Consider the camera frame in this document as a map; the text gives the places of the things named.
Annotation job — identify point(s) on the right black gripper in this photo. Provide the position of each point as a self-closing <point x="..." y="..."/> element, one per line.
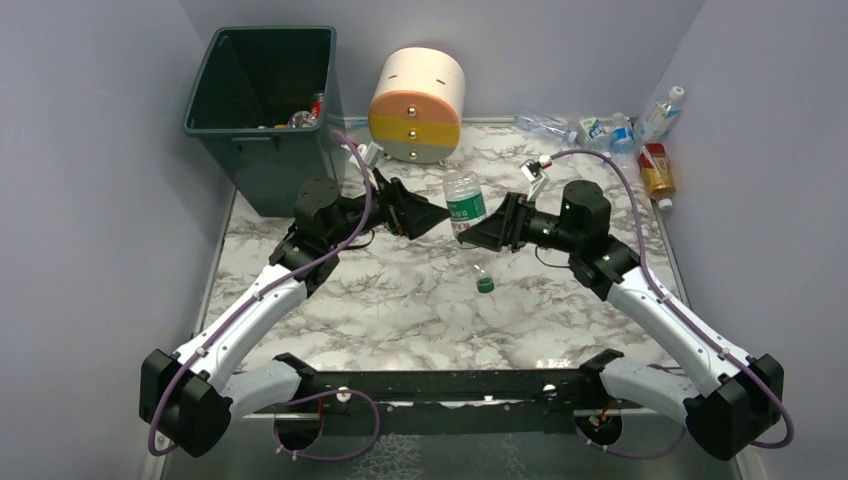
<point x="516" y="221"/>

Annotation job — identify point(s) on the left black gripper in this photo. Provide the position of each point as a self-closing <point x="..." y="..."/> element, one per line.
<point x="395" y="206"/>

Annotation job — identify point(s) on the green label water bottle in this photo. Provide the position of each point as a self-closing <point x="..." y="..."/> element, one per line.
<point x="466" y="205"/>

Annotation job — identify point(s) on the red label clear bottle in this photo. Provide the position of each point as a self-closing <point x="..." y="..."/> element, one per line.
<point x="316" y="106"/>

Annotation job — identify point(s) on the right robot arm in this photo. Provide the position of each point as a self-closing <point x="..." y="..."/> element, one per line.
<point x="726" y="398"/>

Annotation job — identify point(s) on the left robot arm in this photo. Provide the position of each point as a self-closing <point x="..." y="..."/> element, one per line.
<point x="292" y="274"/>

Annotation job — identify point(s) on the dark green plastic bin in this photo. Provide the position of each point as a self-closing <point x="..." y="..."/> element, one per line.
<point x="250" y="82"/>

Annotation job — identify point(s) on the round pastel drawer cabinet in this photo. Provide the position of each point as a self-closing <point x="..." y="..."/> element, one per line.
<point x="416" y="111"/>

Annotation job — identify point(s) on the clear bottle at back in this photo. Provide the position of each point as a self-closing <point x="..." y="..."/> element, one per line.
<point x="546" y="126"/>

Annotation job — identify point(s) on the blue cap clear bottle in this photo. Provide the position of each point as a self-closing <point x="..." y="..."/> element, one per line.
<point x="622" y="143"/>

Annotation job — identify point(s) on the amber tea bottle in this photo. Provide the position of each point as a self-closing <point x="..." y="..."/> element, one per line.
<point x="656" y="174"/>

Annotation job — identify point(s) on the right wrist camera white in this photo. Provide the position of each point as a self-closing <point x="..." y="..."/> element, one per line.
<point x="535" y="173"/>

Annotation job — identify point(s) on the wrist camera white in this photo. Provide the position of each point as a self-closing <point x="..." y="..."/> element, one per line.
<point x="370" y="153"/>
<point x="535" y="173"/>

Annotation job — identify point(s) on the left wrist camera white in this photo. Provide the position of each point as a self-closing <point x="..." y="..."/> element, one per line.
<point x="370" y="153"/>

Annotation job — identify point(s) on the aluminium frame rail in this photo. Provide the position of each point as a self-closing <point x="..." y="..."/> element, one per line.
<point x="667" y="394"/>

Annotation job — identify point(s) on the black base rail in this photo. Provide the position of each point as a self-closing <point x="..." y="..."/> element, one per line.
<point x="452" y="402"/>

